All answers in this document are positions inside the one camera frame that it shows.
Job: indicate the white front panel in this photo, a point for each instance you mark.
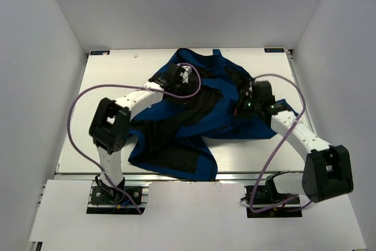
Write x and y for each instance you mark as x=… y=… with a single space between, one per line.
x=188 y=216

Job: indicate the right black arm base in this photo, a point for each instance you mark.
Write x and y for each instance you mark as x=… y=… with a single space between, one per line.
x=265 y=196

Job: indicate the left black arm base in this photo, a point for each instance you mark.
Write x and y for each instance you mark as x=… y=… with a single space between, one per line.
x=109 y=201

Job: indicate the right blue table label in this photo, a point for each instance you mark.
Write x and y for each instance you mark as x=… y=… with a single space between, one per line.
x=274 y=50

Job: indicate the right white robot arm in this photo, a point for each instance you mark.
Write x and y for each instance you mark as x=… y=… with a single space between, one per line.
x=327 y=168

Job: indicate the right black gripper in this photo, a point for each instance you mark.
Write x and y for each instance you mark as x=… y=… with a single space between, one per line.
x=239 y=109

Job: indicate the left blue table label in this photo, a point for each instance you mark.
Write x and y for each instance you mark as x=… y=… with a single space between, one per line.
x=100 y=53

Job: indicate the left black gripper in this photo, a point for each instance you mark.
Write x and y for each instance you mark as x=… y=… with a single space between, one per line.
x=181 y=82

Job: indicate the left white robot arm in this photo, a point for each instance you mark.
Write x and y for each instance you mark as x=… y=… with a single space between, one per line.
x=110 y=126

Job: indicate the blue jacket with black lining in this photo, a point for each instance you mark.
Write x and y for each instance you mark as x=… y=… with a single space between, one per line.
x=170 y=133

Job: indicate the blue table label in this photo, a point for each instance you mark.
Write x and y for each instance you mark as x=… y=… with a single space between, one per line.
x=274 y=50
x=100 y=53

